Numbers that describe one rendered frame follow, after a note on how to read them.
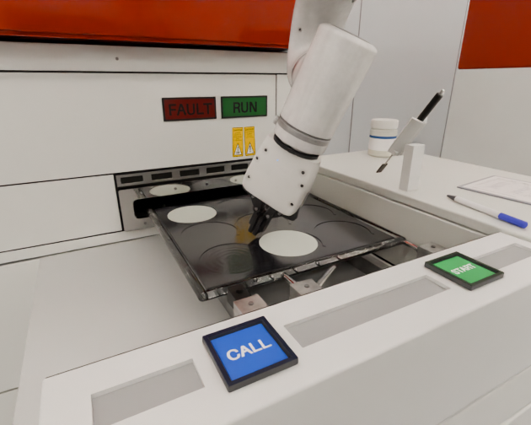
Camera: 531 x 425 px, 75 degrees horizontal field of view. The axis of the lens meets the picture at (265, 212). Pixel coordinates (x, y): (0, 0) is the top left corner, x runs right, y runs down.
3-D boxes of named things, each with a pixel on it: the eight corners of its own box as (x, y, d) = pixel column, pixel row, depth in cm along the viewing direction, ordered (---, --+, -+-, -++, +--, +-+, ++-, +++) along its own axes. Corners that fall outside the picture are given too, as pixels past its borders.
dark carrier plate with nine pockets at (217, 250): (154, 212, 75) (153, 208, 74) (291, 189, 90) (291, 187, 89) (206, 292, 46) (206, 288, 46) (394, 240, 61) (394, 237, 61)
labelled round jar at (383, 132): (362, 153, 97) (365, 119, 94) (380, 151, 101) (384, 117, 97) (380, 158, 92) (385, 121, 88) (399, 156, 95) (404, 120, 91)
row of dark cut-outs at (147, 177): (117, 186, 74) (115, 174, 73) (292, 164, 93) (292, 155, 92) (117, 186, 73) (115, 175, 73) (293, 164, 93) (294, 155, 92)
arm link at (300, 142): (268, 113, 49) (260, 132, 50) (321, 144, 47) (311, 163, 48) (290, 109, 56) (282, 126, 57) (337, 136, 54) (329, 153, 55)
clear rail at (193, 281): (146, 213, 75) (145, 207, 75) (152, 212, 76) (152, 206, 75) (199, 305, 44) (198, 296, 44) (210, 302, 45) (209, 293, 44)
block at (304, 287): (288, 302, 46) (289, 282, 45) (309, 295, 48) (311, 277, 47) (325, 339, 40) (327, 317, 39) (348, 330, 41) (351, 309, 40)
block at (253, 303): (233, 320, 43) (233, 299, 42) (258, 312, 44) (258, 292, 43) (263, 363, 36) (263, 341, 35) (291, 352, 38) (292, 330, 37)
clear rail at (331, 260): (195, 299, 46) (195, 290, 45) (400, 241, 62) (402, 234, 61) (199, 305, 44) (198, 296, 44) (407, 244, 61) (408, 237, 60)
